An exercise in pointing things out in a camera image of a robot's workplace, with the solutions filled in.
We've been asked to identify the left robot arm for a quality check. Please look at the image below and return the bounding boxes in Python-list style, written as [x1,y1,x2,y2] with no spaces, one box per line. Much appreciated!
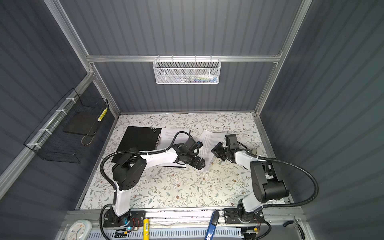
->
[111,138,206,217]

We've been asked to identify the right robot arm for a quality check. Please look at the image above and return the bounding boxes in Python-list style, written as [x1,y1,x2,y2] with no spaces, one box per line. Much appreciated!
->
[211,135,290,222]

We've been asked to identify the yellow marker in basket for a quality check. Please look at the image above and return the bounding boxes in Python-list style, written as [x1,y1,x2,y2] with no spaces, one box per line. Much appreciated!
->
[97,107,108,122]

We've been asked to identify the white round clock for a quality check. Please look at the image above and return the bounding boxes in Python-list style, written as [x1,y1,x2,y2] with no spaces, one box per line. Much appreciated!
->
[64,220,92,240]

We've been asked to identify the blue handled tool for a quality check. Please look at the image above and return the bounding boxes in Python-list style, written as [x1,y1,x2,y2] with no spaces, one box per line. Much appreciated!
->
[205,211,220,240]

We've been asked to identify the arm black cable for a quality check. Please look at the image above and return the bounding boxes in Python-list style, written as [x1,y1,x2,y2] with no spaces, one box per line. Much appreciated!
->
[98,130,196,240]
[239,143,319,208]

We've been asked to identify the black wire basket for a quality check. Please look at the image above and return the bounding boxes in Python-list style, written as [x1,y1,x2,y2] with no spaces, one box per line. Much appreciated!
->
[24,91,109,164]

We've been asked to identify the white wire mesh basket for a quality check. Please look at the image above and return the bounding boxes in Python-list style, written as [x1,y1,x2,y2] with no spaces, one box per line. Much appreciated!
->
[153,58,222,85]

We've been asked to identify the yellow tube at front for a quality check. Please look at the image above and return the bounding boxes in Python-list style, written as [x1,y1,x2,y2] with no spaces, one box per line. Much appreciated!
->
[143,219,150,240]

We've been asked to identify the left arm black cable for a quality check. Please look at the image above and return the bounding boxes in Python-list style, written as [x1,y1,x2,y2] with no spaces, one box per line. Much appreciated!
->
[98,130,196,240]

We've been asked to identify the black pliers front right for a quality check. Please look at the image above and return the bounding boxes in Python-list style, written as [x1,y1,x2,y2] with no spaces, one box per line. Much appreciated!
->
[283,220,306,240]

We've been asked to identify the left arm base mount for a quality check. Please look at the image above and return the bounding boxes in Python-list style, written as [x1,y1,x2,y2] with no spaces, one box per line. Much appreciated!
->
[103,210,147,228]

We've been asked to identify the teal black clip folder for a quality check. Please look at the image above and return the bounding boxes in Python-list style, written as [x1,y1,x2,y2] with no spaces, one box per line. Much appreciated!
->
[110,125,193,168]

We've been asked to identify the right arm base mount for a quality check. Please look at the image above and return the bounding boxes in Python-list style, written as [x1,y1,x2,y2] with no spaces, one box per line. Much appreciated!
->
[222,208,264,225]

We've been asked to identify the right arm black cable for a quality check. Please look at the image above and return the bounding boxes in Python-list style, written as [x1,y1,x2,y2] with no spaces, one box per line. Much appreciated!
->
[239,143,319,208]

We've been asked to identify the black notebook in basket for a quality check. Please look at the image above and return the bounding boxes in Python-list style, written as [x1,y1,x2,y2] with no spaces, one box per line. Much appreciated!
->
[64,112,102,137]

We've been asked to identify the pens in white basket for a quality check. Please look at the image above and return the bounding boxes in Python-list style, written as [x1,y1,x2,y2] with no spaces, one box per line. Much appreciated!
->
[177,74,219,84]

